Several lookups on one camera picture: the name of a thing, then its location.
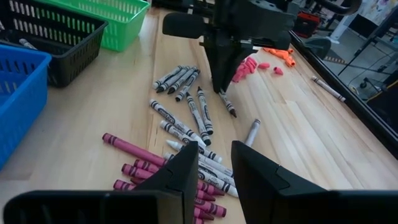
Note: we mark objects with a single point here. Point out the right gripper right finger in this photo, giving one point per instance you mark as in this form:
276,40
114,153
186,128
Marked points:
280,199

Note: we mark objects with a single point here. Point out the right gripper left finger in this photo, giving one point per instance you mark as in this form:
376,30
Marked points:
155,205

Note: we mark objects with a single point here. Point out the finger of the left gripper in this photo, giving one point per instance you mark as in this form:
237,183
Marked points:
215,62
233,59

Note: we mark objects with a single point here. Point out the pink crayon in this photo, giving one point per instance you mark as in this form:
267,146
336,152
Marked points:
133,149
136,171
123,185
146,165

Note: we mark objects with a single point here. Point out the white crayons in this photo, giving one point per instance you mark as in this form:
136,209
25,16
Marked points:
228,104
252,132

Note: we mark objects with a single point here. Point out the magenta crayon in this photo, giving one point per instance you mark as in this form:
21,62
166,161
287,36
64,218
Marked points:
203,196
202,214
211,208
210,188

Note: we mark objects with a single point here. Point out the white crayon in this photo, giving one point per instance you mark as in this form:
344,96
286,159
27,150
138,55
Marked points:
217,185
214,166
217,175
175,145

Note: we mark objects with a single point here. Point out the pink pencil cap eraser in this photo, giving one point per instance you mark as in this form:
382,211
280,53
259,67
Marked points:
242,73
247,68
237,77
278,71
264,65

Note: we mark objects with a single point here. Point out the red pieces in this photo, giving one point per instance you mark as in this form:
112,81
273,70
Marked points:
252,61

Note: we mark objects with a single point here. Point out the orange pencil cap eraser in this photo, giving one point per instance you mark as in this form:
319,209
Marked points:
290,50
281,54
269,50

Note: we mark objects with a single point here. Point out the pile of orange pieces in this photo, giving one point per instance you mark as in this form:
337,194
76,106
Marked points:
290,61

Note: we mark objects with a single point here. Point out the red box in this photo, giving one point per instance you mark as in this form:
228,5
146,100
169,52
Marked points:
306,23

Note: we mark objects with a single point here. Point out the gray chair seat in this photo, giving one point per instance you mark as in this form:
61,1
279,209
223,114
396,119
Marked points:
317,46

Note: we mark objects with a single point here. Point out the green plastic basket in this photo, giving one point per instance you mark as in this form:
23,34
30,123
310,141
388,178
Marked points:
124,28

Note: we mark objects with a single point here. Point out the black tripod stand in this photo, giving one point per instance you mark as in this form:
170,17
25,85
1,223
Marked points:
367,40

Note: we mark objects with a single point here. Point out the black plastic basket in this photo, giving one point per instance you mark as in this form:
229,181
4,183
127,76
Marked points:
77,62

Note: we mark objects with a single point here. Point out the blue plastic basket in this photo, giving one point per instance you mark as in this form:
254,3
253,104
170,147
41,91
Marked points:
18,109

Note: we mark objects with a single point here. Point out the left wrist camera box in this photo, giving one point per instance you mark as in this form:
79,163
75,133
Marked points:
183,25

